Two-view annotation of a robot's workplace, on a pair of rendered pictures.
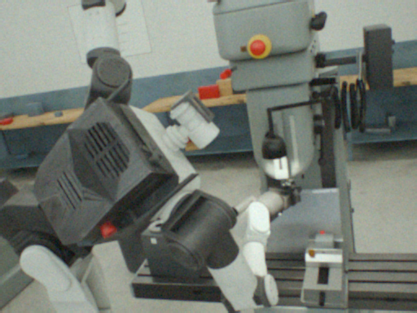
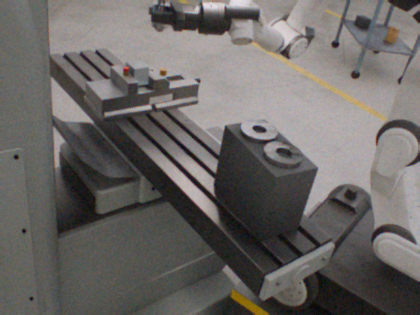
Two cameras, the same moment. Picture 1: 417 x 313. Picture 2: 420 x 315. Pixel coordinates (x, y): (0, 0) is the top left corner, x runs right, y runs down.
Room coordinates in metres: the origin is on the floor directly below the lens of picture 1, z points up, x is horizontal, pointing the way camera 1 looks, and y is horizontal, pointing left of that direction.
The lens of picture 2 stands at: (2.35, 0.52, 1.67)
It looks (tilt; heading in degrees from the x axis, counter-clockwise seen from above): 34 degrees down; 207
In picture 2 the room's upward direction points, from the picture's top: 11 degrees clockwise
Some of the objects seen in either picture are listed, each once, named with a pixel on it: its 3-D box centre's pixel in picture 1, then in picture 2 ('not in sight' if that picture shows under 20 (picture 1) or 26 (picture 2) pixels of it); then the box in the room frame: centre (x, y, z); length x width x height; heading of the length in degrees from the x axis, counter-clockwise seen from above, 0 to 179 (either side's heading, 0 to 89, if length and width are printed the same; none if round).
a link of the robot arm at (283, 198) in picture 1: (275, 202); (193, 18); (1.24, -0.20, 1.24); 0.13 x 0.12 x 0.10; 45
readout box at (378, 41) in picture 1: (379, 55); not in sight; (1.48, -0.68, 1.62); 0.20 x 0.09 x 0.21; 160
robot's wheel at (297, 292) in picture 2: not in sight; (288, 280); (1.23, 0.28, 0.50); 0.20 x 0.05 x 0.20; 87
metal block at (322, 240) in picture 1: (324, 244); (137, 72); (1.27, -0.36, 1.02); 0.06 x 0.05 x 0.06; 68
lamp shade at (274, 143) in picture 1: (273, 145); not in sight; (1.13, -0.20, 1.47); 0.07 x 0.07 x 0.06
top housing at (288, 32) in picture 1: (269, 21); not in sight; (1.32, -0.27, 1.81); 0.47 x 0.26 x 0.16; 160
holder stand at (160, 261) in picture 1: (175, 248); (262, 174); (1.46, 0.19, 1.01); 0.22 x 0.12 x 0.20; 62
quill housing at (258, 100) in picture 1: (283, 126); not in sight; (1.31, -0.27, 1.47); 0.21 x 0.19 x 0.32; 70
